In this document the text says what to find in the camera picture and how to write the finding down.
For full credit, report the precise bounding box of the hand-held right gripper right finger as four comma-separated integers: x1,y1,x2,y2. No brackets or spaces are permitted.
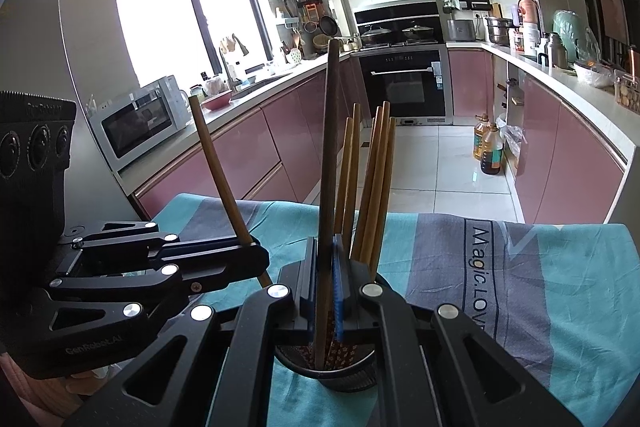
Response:
330,232,583,427

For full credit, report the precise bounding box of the dark oil bottle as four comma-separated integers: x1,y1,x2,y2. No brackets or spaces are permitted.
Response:
481,123,503,175

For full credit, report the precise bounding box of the steel thermos bottle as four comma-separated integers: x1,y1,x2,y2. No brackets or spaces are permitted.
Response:
542,32,568,68

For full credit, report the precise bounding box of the yellow oil bottle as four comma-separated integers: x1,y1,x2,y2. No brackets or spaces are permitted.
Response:
473,113,493,160

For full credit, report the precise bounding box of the white microwave oven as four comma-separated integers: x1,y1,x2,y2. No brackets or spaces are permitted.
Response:
89,75,193,172

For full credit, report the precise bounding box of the wall picture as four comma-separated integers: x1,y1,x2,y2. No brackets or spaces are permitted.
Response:
597,0,628,42

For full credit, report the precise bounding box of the steel stock pot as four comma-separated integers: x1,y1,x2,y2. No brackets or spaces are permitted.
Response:
486,17,515,46

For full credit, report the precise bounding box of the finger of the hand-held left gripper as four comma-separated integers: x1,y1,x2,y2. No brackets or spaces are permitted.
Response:
39,246,272,361
74,221,262,264

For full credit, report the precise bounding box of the person's left forearm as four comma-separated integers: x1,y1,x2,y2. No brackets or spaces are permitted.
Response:
0,347,36,408

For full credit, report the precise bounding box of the black range hood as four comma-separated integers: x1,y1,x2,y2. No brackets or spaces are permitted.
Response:
354,0,441,45

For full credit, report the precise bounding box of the pink kettle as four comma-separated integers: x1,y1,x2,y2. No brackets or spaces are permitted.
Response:
517,0,541,28

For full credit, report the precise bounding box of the teal grey printed tablecloth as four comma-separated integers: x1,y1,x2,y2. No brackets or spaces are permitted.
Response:
155,193,640,427

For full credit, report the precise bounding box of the wooden chopstick red patterned end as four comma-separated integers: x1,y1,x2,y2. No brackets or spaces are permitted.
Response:
188,95,275,289
312,38,343,370

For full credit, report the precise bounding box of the kitchen faucet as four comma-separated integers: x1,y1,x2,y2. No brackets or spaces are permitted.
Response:
220,34,251,92

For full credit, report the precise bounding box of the black mesh utensil holder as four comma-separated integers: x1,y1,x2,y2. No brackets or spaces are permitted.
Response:
274,339,379,393

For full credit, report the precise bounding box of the narrow pink base cabinet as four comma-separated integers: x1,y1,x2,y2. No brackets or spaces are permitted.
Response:
447,48,493,118

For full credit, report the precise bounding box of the long pink base cabinet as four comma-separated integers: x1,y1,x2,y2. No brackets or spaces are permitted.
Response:
132,57,371,220

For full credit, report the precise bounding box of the black pot with lid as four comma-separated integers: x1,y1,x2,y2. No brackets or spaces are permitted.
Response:
361,26,393,46

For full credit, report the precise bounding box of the bunch of wooden chopsticks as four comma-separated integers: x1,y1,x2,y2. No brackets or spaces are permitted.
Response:
332,103,398,365

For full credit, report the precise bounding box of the mustard yellow clothing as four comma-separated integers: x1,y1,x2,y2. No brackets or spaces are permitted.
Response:
25,374,101,415

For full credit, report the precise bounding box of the green appliance cover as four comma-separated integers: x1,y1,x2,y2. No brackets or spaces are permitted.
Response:
552,9,593,58

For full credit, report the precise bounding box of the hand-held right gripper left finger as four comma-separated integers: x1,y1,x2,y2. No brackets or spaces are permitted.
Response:
60,234,321,427

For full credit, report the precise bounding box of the pink bowl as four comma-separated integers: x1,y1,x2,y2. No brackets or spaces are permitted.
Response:
202,90,233,110

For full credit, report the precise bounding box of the black built-in oven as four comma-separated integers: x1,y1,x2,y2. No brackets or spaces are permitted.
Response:
357,49,453,126

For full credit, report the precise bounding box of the clear food container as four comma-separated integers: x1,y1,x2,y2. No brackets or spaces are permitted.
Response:
614,77,640,115

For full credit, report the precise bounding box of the white bottle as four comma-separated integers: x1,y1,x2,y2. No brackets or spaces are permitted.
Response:
522,23,541,58

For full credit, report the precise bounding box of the plastic bag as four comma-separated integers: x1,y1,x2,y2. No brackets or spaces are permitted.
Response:
497,117,526,178

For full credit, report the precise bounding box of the kitchen window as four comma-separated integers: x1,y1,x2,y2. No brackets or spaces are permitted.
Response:
110,0,266,92

